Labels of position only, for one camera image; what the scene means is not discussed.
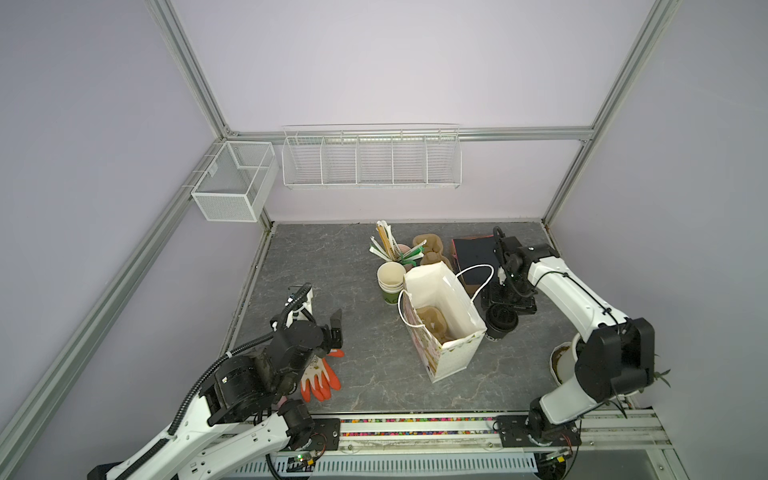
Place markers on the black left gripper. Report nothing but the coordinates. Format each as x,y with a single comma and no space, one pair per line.
337,334

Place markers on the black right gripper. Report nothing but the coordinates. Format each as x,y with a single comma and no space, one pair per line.
490,294

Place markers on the cartoon animal paper bag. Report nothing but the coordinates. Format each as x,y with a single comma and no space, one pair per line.
438,286

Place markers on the brown pulp cup carrier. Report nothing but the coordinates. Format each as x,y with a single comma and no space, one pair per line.
435,322
433,249

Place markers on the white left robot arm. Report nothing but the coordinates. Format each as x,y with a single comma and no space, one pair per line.
245,404

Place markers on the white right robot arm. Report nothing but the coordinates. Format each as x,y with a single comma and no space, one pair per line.
612,354

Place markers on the red white garden glove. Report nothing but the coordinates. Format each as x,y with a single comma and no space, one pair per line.
319,380

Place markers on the green paper cup stack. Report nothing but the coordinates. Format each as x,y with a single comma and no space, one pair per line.
391,280

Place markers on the potted green plant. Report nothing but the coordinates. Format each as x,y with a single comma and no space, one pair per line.
563,359

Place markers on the green wrapped straw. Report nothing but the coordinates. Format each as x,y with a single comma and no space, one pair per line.
419,247

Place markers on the white mesh box basket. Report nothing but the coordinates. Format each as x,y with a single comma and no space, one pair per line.
237,182

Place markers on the white wire shelf basket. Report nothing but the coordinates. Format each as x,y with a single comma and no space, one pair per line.
409,155

